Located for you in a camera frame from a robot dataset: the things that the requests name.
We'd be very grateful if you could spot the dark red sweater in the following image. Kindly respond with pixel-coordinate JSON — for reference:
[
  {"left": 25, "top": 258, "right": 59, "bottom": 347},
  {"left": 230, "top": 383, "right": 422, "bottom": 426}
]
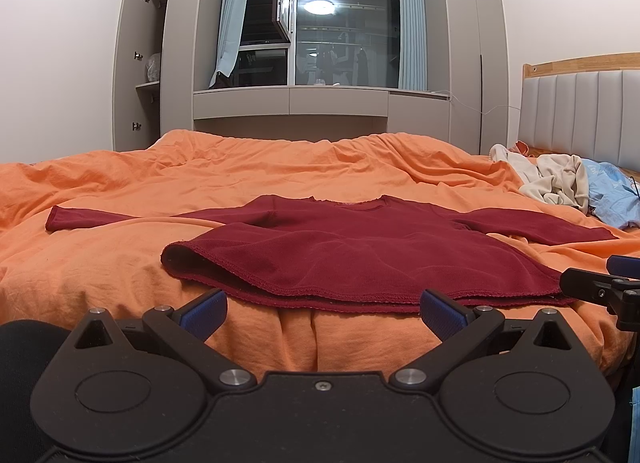
[{"left": 44, "top": 193, "right": 620, "bottom": 315}]

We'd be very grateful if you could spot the light blue garment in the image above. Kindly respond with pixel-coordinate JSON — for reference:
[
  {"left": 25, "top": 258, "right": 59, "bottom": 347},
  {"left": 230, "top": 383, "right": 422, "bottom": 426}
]
[{"left": 582, "top": 159, "right": 640, "bottom": 230}]

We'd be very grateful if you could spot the beige garment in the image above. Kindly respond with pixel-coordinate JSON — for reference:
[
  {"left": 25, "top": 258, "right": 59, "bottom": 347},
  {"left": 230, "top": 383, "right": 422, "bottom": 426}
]
[{"left": 489, "top": 144, "right": 589, "bottom": 214}]

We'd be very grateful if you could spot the grey padded headboard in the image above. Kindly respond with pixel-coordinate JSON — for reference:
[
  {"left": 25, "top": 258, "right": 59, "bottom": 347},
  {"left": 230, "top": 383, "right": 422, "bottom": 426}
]
[{"left": 518, "top": 52, "right": 639, "bottom": 173}]

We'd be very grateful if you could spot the grey built-in wardrobe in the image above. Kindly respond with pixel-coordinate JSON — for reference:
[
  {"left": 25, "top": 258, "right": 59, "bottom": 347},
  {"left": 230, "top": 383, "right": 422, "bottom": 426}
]
[{"left": 160, "top": 0, "right": 510, "bottom": 154}]

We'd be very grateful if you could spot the plastic bag on shelf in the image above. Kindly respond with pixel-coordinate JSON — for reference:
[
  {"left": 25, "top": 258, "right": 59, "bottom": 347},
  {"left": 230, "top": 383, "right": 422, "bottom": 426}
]
[{"left": 145, "top": 53, "right": 162, "bottom": 83}]

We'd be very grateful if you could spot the right light blue curtain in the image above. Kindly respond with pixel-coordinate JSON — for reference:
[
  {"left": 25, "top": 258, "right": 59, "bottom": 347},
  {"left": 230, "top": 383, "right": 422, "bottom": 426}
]
[{"left": 398, "top": 0, "right": 427, "bottom": 92}]

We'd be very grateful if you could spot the light blue curtain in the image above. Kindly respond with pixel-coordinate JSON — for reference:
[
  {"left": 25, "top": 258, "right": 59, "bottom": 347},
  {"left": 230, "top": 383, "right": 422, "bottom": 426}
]
[
  {"left": 398, "top": 0, "right": 427, "bottom": 92},
  {"left": 209, "top": 0, "right": 247, "bottom": 88}
]

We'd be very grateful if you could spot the open wardrobe door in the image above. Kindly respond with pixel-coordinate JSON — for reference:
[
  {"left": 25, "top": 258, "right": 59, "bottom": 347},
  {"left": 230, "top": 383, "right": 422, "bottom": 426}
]
[{"left": 112, "top": 0, "right": 168, "bottom": 151}]

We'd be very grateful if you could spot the window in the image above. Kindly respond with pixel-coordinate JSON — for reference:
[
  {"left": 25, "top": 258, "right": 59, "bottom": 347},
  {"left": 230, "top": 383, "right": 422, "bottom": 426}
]
[{"left": 210, "top": 0, "right": 400, "bottom": 88}]

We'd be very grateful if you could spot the left light blue curtain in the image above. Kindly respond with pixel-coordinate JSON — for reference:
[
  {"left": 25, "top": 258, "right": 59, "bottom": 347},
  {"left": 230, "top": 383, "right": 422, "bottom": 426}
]
[{"left": 209, "top": 0, "right": 247, "bottom": 88}]

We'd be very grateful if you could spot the white cable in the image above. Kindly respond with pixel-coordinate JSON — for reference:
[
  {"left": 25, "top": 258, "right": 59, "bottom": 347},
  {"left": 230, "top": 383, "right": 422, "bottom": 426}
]
[{"left": 434, "top": 89, "right": 523, "bottom": 119}]

